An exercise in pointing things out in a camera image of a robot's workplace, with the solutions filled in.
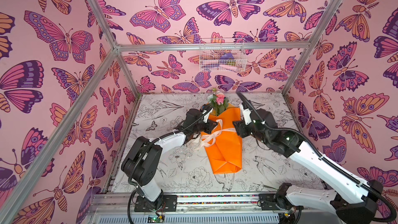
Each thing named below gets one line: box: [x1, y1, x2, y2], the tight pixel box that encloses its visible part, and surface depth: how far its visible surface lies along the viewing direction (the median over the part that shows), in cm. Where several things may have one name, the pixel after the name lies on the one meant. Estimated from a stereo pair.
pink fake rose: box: [215, 92, 229, 116], surface depth 108 cm
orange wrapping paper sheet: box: [200, 104, 243, 175], surface depth 88 cm
